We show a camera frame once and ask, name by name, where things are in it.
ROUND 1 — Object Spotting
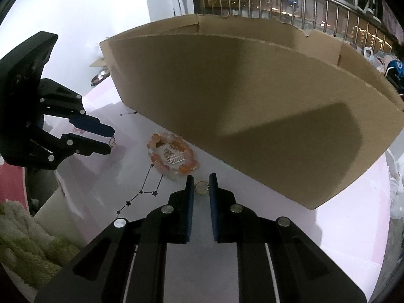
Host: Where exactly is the pink hanging garment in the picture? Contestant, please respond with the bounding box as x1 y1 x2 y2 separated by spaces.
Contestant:
382 0 404 41

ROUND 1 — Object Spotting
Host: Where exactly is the metal bowl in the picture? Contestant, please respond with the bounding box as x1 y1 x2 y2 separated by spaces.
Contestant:
90 69 111 86

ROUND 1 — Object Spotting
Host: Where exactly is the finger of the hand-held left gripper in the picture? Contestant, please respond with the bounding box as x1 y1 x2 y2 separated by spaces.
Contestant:
39 79 116 138
32 129 112 171

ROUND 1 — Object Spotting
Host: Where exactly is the orange bead bracelet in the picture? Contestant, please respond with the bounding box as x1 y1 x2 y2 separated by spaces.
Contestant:
148 133 200 180

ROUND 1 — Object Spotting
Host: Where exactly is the wheelchair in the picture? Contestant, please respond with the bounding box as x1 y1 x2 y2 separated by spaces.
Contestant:
387 58 404 95

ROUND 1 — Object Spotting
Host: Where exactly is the large brown cardboard box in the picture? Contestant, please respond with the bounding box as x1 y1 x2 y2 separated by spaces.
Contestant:
99 13 404 210

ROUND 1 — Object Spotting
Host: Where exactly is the red board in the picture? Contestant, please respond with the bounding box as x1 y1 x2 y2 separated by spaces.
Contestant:
0 162 27 202

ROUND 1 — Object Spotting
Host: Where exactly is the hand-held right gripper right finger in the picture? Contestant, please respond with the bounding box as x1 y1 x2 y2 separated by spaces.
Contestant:
209 172 368 303

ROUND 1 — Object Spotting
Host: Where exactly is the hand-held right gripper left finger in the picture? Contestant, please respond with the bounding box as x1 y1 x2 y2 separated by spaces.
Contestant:
34 174 194 303

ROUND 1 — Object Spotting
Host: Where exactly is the green fluffy robe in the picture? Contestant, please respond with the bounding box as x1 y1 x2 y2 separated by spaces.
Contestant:
0 200 83 291

